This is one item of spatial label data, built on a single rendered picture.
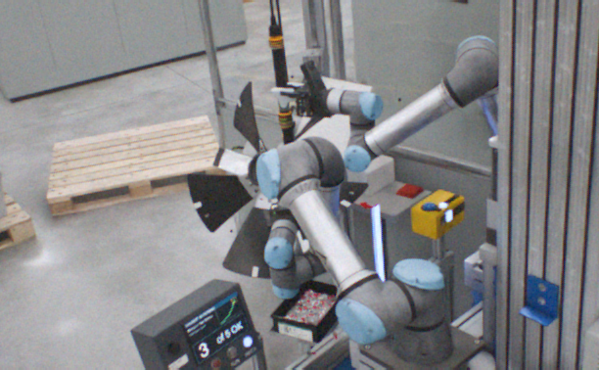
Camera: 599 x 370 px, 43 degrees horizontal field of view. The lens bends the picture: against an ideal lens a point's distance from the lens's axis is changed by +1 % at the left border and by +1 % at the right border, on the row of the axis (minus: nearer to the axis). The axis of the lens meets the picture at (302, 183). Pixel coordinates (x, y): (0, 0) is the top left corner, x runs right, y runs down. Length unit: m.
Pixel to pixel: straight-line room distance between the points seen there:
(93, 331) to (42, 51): 4.23
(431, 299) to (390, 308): 0.11
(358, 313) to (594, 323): 0.50
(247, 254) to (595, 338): 1.19
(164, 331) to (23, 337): 2.48
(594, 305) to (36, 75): 6.68
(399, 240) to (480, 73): 1.45
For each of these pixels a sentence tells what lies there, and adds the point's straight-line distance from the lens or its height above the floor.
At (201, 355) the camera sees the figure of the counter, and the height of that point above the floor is 1.15.
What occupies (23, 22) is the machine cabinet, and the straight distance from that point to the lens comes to 7.70.
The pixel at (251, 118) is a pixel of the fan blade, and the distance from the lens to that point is 2.62.
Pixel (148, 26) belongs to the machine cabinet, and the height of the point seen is 0.43.
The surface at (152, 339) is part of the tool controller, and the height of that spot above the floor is 1.25.
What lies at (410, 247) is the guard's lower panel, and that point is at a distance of 3.28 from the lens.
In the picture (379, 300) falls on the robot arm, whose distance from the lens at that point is 1.73.
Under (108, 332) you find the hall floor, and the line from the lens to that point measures 4.01.
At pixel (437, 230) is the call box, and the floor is 1.02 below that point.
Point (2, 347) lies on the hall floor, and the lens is 4.17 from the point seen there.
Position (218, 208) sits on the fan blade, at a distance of 2.67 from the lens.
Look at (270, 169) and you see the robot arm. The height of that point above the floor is 1.49.
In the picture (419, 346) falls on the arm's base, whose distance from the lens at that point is 1.87.
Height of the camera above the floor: 2.26
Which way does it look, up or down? 26 degrees down
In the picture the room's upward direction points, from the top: 7 degrees counter-clockwise
